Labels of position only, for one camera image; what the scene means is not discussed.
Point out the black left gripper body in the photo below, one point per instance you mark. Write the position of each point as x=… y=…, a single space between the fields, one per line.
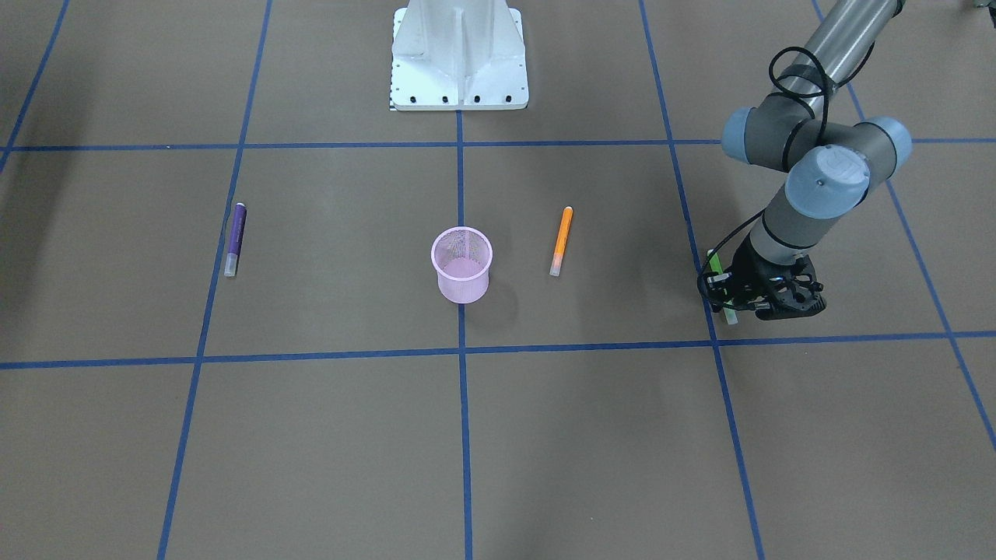
x=748 y=270

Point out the green highlighter pen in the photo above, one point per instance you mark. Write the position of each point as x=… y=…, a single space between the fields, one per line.
x=716 y=276

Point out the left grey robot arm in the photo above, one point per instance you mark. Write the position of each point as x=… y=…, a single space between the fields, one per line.
x=830 y=168

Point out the pink mesh pen holder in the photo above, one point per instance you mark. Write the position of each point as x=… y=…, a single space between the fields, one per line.
x=462 y=257

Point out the purple highlighter pen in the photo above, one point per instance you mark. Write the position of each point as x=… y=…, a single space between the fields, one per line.
x=235 y=239

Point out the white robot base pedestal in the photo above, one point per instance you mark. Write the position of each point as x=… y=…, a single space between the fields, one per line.
x=458 y=56

